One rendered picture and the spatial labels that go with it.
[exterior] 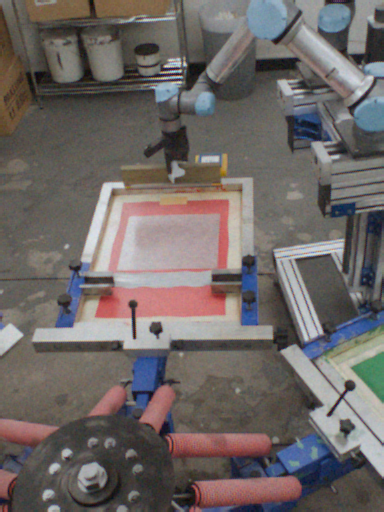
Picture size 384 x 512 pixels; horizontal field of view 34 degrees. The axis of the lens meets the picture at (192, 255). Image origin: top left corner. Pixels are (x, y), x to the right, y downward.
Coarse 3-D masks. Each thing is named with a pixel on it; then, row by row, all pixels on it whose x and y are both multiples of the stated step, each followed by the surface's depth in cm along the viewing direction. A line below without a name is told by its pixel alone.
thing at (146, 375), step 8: (136, 360) 171; (144, 360) 171; (152, 360) 171; (160, 360) 175; (136, 368) 169; (144, 368) 169; (152, 368) 169; (136, 376) 167; (144, 376) 167; (152, 376) 167; (136, 384) 165; (144, 384) 165; (152, 384) 165; (136, 392) 164; (144, 392) 164; (152, 392) 163
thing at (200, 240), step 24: (192, 216) 232; (216, 216) 231; (192, 240) 222; (216, 240) 220; (168, 264) 213; (192, 264) 212; (216, 264) 211; (168, 288) 204; (192, 288) 203; (168, 312) 196; (192, 312) 195; (216, 312) 194
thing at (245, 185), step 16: (112, 192) 246; (128, 192) 246; (144, 192) 245; (160, 192) 245; (176, 192) 244; (192, 192) 244; (96, 208) 236; (96, 224) 228; (96, 240) 221; (96, 256) 219; (80, 304) 199; (224, 320) 186; (240, 320) 186
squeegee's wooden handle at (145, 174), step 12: (132, 168) 226; (144, 168) 225; (156, 168) 225; (180, 168) 224; (192, 168) 223; (204, 168) 223; (216, 168) 223; (132, 180) 228; (144, 180) 228; (156, 180) 228; (168, 180) 227; (180, 180) 227; (192, 180) 227; (204, 180) 226; (216, 180) 226
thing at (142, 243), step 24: (120, 216) 236; (144, 216) 235; (168, 216) 233; (120, 240) 225; (144, 240) 224; (168, 240) 223; (120, 264) 215; (144, 264) 214; (120, 288) 206; (144, 288) 205; (96, 312) 199; (120, 312) 198; (144, 312) 197
